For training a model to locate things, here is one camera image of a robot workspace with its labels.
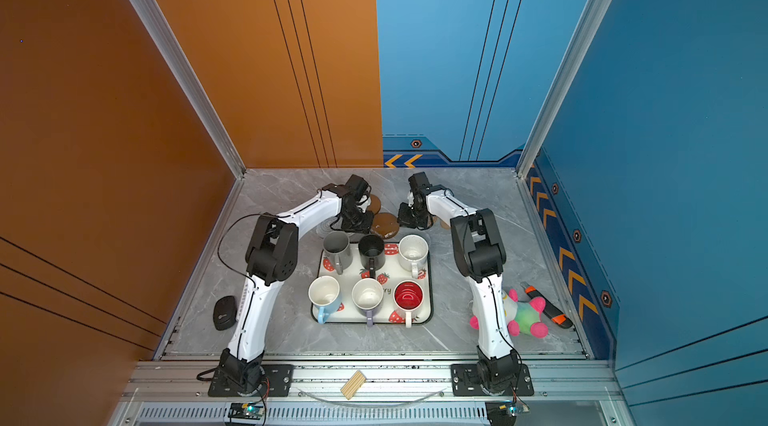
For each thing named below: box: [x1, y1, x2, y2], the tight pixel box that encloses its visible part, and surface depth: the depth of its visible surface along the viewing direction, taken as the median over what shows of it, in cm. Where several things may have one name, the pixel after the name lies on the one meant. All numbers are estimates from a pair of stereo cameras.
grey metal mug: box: [323, 231, 353, 275], surface depth 88 cm
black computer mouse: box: [213, 296, 237, 331], surface depth 84 cm
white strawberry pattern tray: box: [316, 242, 433, 323], surface depth 91 cm
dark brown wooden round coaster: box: [371, 212, 400, 239], surface depth 104 cm
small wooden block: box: [340, 370, 367, 400], surface depth 74 cm
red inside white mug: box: [393, 280, 425, 328], surface depth 83 cm
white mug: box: [398, 234, 429, 279], surface depth 91 cm
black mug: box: [358, 234, 385, 279], surface depth 91 cm
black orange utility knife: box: [520, 281, 573, 328], surface depth 85 cm
